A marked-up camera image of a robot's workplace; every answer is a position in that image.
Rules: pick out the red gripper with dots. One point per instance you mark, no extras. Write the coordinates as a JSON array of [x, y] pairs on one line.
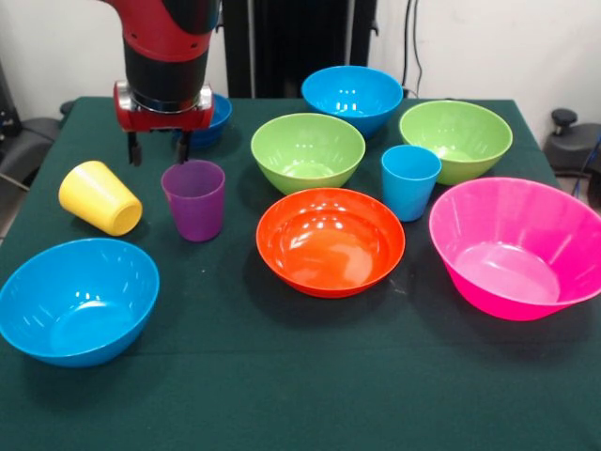
[[164, 122]]

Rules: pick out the purple cup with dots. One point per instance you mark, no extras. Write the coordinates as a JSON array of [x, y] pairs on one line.
[[195, 206]]

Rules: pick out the yellow cup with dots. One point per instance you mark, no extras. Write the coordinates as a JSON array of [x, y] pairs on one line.
[[94, 195]]

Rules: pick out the light blue bowl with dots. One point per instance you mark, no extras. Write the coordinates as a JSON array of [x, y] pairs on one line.
[[75, 305], [352, 94]]

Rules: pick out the orange bowl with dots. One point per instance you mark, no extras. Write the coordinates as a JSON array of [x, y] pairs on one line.
[[331, 249]]

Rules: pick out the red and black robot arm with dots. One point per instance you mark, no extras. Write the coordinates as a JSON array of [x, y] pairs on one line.
[[164, 47]]

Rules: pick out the small dark blue bowl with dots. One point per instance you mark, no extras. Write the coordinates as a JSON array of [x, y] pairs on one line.
[[218, 122]]

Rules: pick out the green bowl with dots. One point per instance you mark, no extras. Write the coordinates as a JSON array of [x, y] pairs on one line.
[[307, 155], [455, 136]]

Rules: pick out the light blue cup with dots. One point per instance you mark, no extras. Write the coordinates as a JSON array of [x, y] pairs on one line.
[[408, 188]]

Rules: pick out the dark green table cloth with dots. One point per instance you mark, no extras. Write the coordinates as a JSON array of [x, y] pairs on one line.
[[300, 376]]

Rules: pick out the pink bowl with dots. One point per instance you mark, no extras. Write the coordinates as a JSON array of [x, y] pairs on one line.
[[512, 263]]

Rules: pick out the black pedestal leg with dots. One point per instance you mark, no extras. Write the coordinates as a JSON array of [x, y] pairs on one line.
[[573, 150], [28, 141]]

